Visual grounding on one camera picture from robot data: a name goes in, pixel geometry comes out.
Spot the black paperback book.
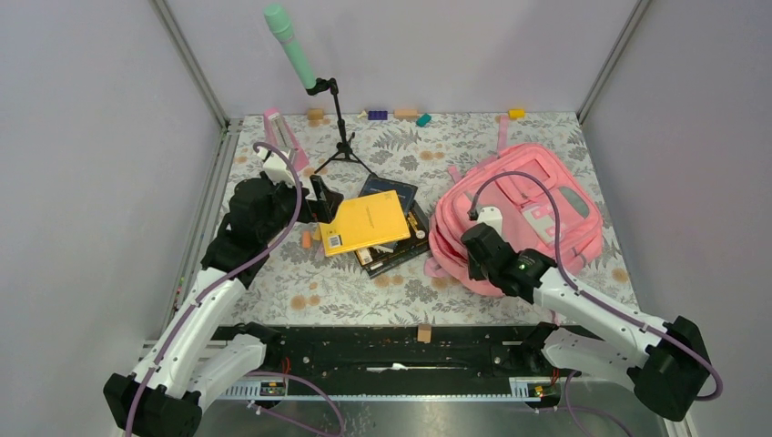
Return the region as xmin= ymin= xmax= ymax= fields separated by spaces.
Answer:
xmin=354 ymin=201 xmax=430 ymax=279

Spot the purple toy block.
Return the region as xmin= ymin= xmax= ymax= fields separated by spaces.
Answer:
xmin=367 ymin=110 xmax=389 ymax=121

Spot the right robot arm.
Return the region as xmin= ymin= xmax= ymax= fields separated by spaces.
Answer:
xmin=462 ymin=224 xmax=713 ymax=422

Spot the black microphone tripod stand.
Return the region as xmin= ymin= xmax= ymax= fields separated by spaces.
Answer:
xmin=307 ymin=77 xmax=375 ymax=175

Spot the grey slotted cable duct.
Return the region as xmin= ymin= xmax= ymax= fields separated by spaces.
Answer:
xmin=218 ymin=377 xmax=563 ymax=402

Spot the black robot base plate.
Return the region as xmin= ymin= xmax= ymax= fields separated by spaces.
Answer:
xmin=213 ymin=323 xmax=569 ymax=393

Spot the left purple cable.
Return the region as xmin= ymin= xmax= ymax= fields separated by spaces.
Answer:
xmin=123 ymin=141 xmax=304 ymax=437

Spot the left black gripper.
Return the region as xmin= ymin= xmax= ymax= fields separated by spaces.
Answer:
xmin=259 ymin=174 xmax=342 ymax=242

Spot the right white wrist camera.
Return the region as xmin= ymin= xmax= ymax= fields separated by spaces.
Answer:
xmin=470 ymin=206 xmax=504 ymax=238

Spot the tan wooden block rear left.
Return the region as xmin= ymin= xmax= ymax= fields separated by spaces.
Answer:
xmin=306 ymin=107 xmax=325 ymax=121

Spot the teal toy block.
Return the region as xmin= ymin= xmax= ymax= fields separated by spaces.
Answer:
xmin=416 ymin=114 xmax=432 ymax=127

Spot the dark blue book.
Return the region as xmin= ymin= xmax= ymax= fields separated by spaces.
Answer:
xmin=359 ymin=174 xmax=418 ymax=215

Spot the wooden block on base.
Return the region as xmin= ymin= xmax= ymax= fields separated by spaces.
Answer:
xmin=416 ymin=324 xmax=432 ymax=344

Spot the purple cable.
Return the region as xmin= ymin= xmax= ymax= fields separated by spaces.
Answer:
xmin=123 ymin=141 xmax=304 ymax=437
xmin=467 ymin=170 xmax=725 ymax=403

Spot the yellow book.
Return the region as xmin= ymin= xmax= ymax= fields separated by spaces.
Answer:
xmin=320 ymin=190 xmax=410 ymax=257

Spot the pink school backpack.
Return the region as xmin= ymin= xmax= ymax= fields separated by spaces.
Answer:
xmin=424 ymin=117 xmax=604 ymax=296

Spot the mint green microphone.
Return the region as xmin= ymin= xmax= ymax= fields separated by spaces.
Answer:
xmin=263 ymin=4 xmax=317 ymax=91

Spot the pink metronome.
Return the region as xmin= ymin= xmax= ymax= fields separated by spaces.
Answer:
xmin=263 ymin=108 xmax=310 ymax=173

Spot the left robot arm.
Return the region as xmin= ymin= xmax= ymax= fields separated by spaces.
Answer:
xmin=103 ymin=173 xmax=344 ymax=436

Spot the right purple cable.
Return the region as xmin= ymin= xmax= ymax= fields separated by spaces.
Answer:
xmin=467 ymin=170 xmax=725 ymax=403

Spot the long tan wooden block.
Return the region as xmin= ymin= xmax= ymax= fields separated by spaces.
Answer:
xmin=393 ymin=108 xmax=420 ymax=120

